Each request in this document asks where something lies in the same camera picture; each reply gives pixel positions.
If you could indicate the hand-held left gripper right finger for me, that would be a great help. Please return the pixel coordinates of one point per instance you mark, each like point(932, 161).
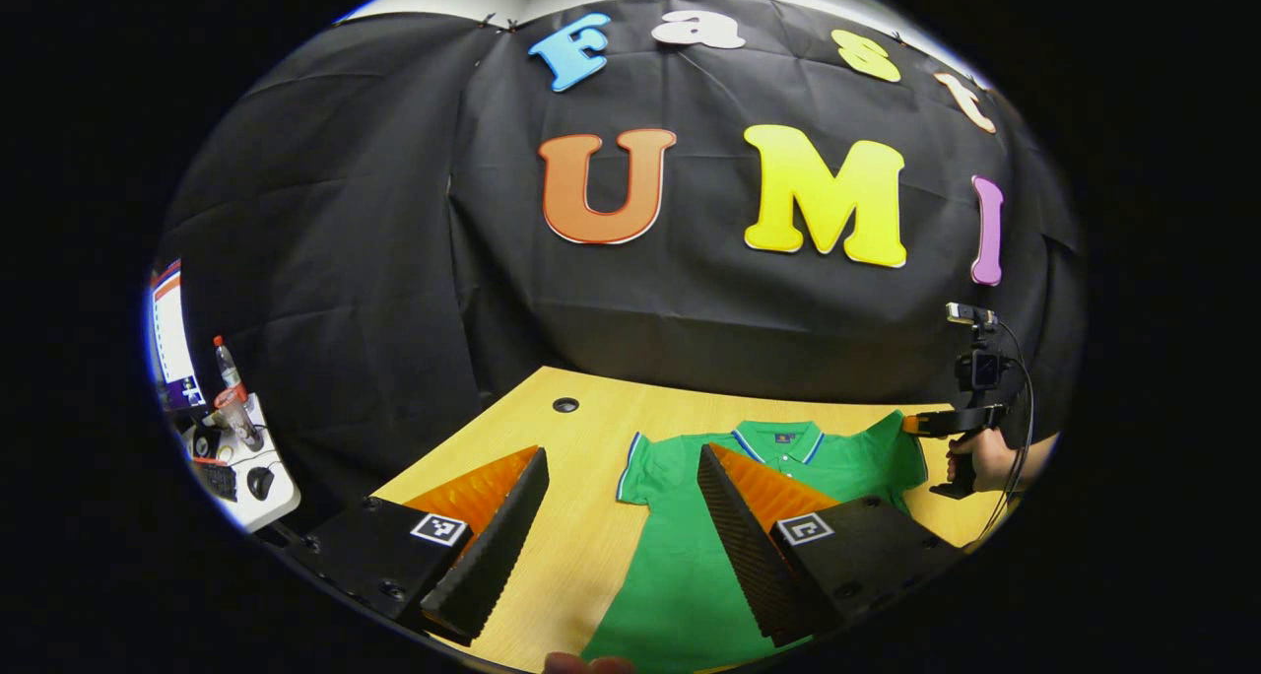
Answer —
point(749, 556)

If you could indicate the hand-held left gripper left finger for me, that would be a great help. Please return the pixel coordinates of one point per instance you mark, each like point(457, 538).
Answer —
point(493, 556)

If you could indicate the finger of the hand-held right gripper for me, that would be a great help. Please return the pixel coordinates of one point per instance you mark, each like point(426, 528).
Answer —
point(936, 423)

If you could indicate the green T-shirt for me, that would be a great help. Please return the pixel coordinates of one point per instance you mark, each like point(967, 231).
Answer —
point(680, 575)

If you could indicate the white side desk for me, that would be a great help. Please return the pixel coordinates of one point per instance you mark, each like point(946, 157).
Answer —
point(276, 502)

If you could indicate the black computer mouse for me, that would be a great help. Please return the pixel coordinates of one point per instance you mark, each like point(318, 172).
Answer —
point(260, 483)

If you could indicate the clear plastic cup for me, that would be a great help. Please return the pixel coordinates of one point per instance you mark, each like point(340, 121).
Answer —
point(244, 426)

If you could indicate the black keyboard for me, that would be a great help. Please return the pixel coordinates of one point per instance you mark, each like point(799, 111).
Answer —
point(217, 480)

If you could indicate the clear bottle with red cap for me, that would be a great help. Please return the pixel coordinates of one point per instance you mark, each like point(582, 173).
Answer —
point(228, 369)

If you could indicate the computer monitor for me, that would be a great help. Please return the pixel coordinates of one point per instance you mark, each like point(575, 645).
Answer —
point(175, 339)

